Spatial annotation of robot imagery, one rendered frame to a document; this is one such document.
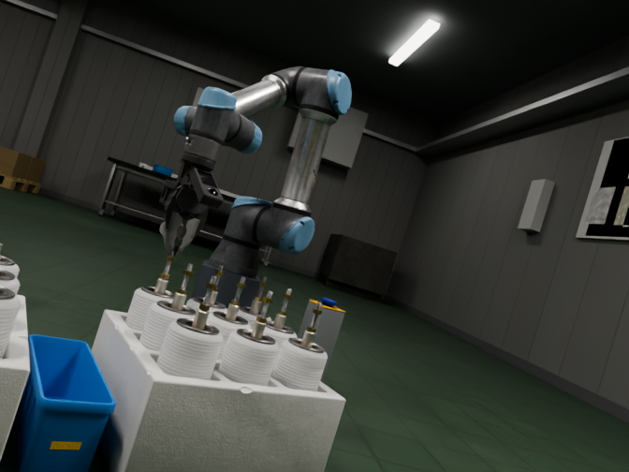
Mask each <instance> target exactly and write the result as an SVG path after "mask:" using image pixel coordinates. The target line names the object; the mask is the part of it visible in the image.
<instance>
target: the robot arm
mask: <svg viewBox="0 0 629 472"><path fill-rule="evenodd" d="M351 98H352V90H351V84H350V81H349V79H348V78H347V76H346V75H345V74H344V73H343V72H338V71H334V70H332V69H331V70H326V69H319V68H311V67H305V66H295V67H290V68H287V69H283V70H280V71H277V72H274V73H271V74H269V75H267V76H265V77H264V78H263V79H262V80H261V82H259V83H256V84H254V85H251V86H249V87H246V88H244V89H241V90H240V91H237V92H235V93H232V94H231V93H229V92H227V91H225V90H222V89H219V88H216V87H207V88H205V89H204V91H203V93H202V95H201V98H200V100H199V102H198V104H197V107H195V108H194V107H193V106H182V107H180V108H179V109H178V110H177V111H176V113H175V115H174V127H175V129H176V131H177V132H178V133H179V134H180V135H182V136H186V137H188V138H185V141H186V144H185V146H184V149H183V151H184V152H185V154H183V156H182V157H181V160H180V163H182V166H181V169H180V172H179V175H178V178H175V179H174V181H170V180H166V182H165V185H164V188H163V191H162V194H161V197H160V200H159V202H161V203H162V205H165V208H164V218H165V222H163V223H162V224H161V226H160V233H161V234H162V236H163V237H164V246H165V249H166V252H167V254H168V255H170V253H171V252H172V250H173V248H174V247H175V249H174V252H175V253H174V256H177V255H179V254H180V253H181V252H182V251H183V250H184V249H185V247H186V246H187V245H189V244H190V243H191V242H192V240H193V239H194V238H195V237H196V236H197V234H198V233H199V232H200V230H201V229H202V228H203V226H204V224H205V222H206V219H207V213H208V210H209V207H207V206H210V207H213V208H216V209H219V208H220V206H221V205H222V203H223V202H224V199H223V197H222V195H221V193H220V190H219V188H218V186H217V183H216V181H215V180H214V178H213V175H212V172H211V170H214V167H215V165H214V164H216V163H217V161H218V158H219V155H220V153H221V150H222V147H223V146H227V147H231V148H234V149H236V150H237V151H238V152H242V153H244V154H250V153H253V152H254V151H256V150H257V149H258V147H259V146H260V144H261V142H262V132H261V130H260V128H259V127H258V126H257V125H255V123H254V122H252V121H250V120H248V119H247V118H249V117H251V116H254V115H256V114H258V113H260V112H262V111H264V110H267V109H269V108H280V107H282V106H295V107H300V110H299V112H300V115H301V117H302V120H301V123H300V129H299V133H298V136H297V139H296V143H295V146H294V150H293V153H292V156H291V160H290V163H289V167H288V170H287V174H286V177H285V183H284V186H283V190H282V193H281V197H280V198H279V199H277V200H275V201H274V202H273V204H272V203H271V202H269V201H267V200H264V199H257V198H252V197H238V198H236V199H235V201H234V204H233V207H232V208H231V213H230V216H229V219H228V221H227V226H226V229H225V232H224V236H223V239H222V241H221V242H220V244H219V245H218V246H217V248H216V249H215V250H214V252H213V253H212V255H211V257H210V260H209V263H208V264H210V265H212V266H213V267H215V268H218V269H219V265H221V266H224V267H223V271H226V272H230V273H235V274H238V275H242V276H246V277H250V278H256V275H257V266H258V250H259V247H260V245H261V244H263V245H266V246H268V247H271V248H274V249H277V250H280V251H281V252H284V253H289V254H293V255H295V254H298V253H300V252H302V251H303V250H304V249H305V248H306V247H307V246H308V244H309V243H310V241H311V240H312V238H313V236H314V232H315V222H314V220H313V219H312V218H311V213H312V211H311V210H310V208H309V201H310V197H311V195H312V191H313V188H314V184H315V178H316V175H317V172H318V169H319V165H320V162H321V158H322V155H323V152H324V148H325V145H326V141H327V138H328V134H329V129H330V127H331V126H332V125H334V124H336V123H337V121H338V118H339V115H343V114H346V113H347V111H348V110H349V108H350V104H351ZM176 179H177V181H175V180H176ZM165 189H166V190H165ZM164 192H165V193H164ZM163 195H164V196H163ZM179 212H180V213H182V212H186V213H190V215H188V216H187V218H186V219H185V220H184V222H183V226H182V227H180V228H179V230H178V232H177V229H178V227H179V226H180V225H181V224H182V221H183V219H182V218H181V216H180V215H179ZM176 237H177V238H178V239H179V242H178V244H177V245H176V246H174V241H175V239H176Z"/></svg>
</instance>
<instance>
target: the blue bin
mask: <svg viewBox="0 0 629 472"><path fill-rule="evenodd" d="M28 347H29V361H30V373H29V376H28V378H27V381H26V384H25V387H24V390H23V393H22V399H21V401H20V404H19V407H18V410H17V413H16V416H15V430H16V441H17V452H18V464H19V472H88V471H89V468H90V466H91V463H92V461H93V459H94V456H95V452H96V449H97V446H98V444H99V441H100V438H101V436H102V434H103V431H104V429H105V426H106V423H107V421H108V418H109V415H110V413H112V412H113V411H114V408H115V406H116V402H115V400H114V397H113V395H112V393H111V391H110V388H109V386H108V384H107V382H106V380H105V378H104V377H103V375H102V372H101V370H100V368H99V366H98V364H97V362H96V360H95V357H94V355H93V353H92V351H91V349H90V347H89V345H88V344H87V343H85V342H83V341H79V340H71V339H65V338H58V337H51V336H44V335H37V334H31V335H29V336H28Z"/></svg>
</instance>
